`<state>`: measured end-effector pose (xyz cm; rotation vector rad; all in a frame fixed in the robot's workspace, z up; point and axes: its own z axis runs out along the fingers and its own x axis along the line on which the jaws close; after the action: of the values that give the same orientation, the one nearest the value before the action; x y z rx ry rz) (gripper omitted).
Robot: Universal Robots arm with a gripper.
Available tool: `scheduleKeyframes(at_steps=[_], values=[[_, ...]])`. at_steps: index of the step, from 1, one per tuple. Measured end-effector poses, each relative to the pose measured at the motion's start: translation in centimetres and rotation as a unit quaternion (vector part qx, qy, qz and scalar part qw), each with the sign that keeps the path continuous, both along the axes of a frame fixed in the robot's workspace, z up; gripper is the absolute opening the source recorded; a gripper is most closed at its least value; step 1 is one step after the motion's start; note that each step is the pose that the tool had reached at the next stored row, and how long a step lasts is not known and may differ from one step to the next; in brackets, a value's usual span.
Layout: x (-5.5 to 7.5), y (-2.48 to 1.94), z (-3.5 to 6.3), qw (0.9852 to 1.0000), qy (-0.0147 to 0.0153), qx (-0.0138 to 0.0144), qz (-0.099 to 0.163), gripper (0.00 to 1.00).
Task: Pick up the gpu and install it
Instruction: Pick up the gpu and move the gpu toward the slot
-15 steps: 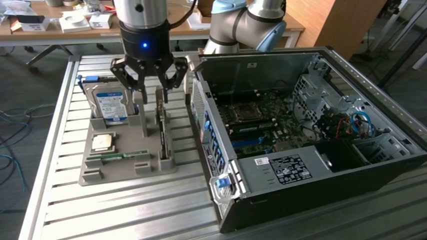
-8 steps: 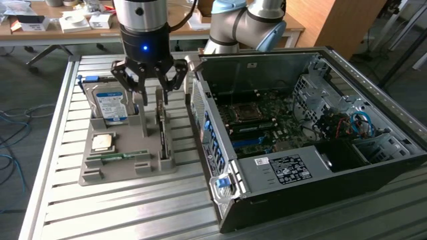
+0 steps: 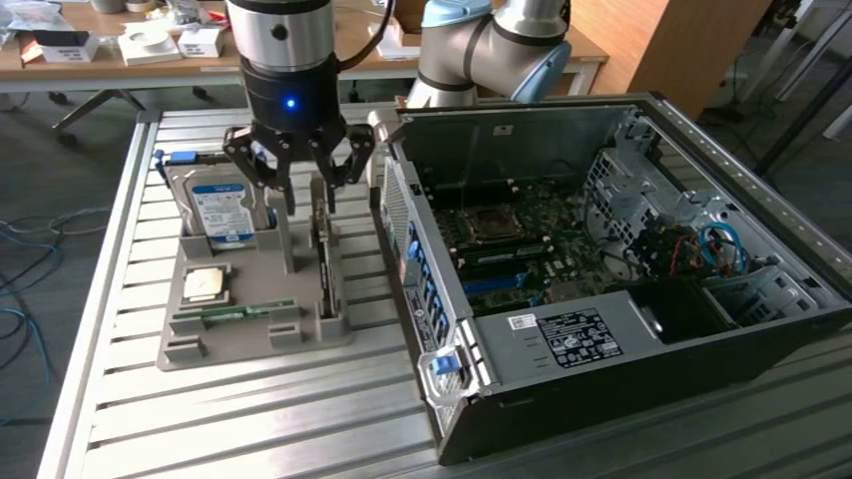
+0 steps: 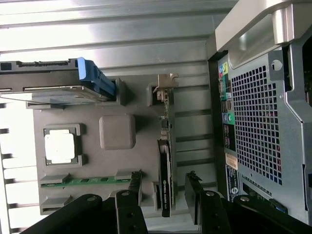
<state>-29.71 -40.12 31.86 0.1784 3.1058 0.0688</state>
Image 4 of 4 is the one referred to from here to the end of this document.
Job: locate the green RAM stick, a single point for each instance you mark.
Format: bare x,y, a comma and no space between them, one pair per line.
92,181

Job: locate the open black PC case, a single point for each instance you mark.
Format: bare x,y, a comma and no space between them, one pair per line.
256,122

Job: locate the silver CPU chip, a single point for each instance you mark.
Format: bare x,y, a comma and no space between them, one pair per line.
61,147

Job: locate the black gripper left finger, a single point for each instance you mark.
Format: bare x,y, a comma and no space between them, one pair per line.
129,212

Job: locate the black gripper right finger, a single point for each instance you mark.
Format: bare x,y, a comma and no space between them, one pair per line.
209,212

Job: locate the grey parts rack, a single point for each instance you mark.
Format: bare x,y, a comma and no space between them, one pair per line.
143,136

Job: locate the hard disk with blue caddy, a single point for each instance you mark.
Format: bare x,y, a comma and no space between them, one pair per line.
48,78

